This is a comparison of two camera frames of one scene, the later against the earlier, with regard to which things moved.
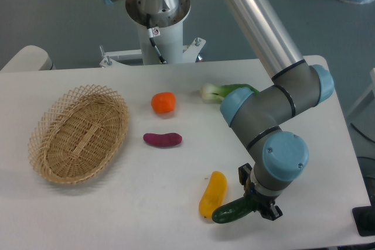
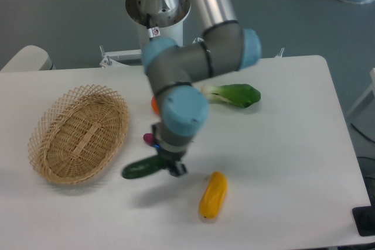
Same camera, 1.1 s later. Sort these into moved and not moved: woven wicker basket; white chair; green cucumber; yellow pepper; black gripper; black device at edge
Moved: green cucumber; black gripper
Not moved: white chair; woven wicker basket; black device at edge; yellow pepper
